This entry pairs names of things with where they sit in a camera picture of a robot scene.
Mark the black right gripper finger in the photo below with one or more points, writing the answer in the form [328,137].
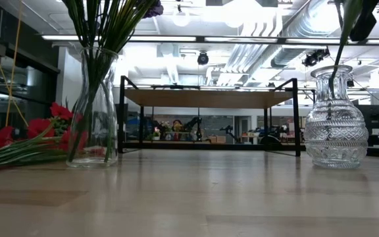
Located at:
[364,26]

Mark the cut crystal glass vase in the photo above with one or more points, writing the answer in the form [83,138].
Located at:
[336,138]

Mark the smooth clear glass vase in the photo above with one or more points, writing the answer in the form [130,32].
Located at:
[110,108]

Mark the blue artificial flower bunch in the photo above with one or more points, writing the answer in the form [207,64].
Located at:
[92,26]

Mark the red artificial flower bunch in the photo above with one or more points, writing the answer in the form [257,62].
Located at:
[38,126]

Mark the black background robot arm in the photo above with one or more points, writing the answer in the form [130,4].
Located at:
[194,123]
[229,129]

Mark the black ceiling spotlight cluster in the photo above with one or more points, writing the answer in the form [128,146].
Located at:
[314,57]

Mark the long overhead light bar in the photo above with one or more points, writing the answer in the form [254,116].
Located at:
[242,39]

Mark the round white ceiling lamp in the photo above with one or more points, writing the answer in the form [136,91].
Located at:
[181,18]

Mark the cardboard box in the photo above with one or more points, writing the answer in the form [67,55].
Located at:
[217,139]

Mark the silver ceiling air duct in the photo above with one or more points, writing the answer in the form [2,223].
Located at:
[308,23]

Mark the black round overhead camera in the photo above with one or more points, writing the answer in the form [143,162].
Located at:
[203,58]

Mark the wooden shelf with black frame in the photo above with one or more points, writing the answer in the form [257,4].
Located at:
[209,98]

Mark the black aluminium rig frame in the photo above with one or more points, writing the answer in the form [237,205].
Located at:
[209,145]

